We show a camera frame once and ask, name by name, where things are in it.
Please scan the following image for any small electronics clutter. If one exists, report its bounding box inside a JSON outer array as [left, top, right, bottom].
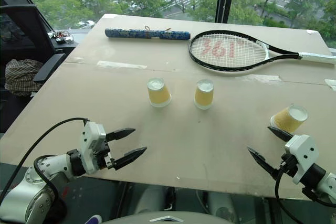
[[47, 31, 75, 44]]

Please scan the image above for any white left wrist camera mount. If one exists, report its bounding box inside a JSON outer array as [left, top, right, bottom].
[[79, 121, 107, 175]]

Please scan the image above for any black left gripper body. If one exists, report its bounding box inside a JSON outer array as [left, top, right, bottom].
[[95, 140, 116, 170]]

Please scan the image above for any black and white tennis racket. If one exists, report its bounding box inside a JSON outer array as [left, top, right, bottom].
[[188, 30, 336, 72]]

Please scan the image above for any silver robot torso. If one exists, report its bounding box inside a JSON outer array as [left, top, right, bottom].
[[103, 210, 238, 224]]

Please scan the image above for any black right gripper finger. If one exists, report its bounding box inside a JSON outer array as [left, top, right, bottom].
[[247, 147, 279, 180], [267, 126, 294, 143]]

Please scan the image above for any black office chair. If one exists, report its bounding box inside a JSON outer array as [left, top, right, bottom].
[[0, 5, 66, 83]]

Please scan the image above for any blue patterned tube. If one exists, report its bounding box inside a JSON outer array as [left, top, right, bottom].
[[104, 27, 191, 41]]

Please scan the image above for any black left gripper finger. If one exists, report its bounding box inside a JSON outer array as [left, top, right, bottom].
[[106, 127, 137, 142], [113, 146, 148, 170]]

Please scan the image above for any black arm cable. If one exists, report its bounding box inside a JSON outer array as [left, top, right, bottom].
[[274, 167, 336, 224], [0, 118, 88, 209]]

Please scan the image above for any plaid cloth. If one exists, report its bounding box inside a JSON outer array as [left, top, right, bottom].
[[4, 59, 44, 97]]

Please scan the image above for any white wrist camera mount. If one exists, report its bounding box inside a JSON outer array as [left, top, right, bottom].
[[79, 121, 107, 175], [284, 134, 320, 185]]

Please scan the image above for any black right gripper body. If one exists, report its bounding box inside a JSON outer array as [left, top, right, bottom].
[[272, 153, 299, 183]]

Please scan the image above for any yellow paper cup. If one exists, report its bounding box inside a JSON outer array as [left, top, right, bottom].
[[146, 77, 172, 108], [193, 79, 214, 110], [270, 104, 308, 134]]

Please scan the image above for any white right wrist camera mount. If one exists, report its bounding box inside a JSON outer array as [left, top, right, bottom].
[[284, 134, 320, 185]]

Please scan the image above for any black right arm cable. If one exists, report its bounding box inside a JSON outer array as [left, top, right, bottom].
[[274, 167, 336, 224]]

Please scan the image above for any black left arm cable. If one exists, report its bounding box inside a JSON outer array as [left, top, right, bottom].
[[0, 118, 88, 209]]

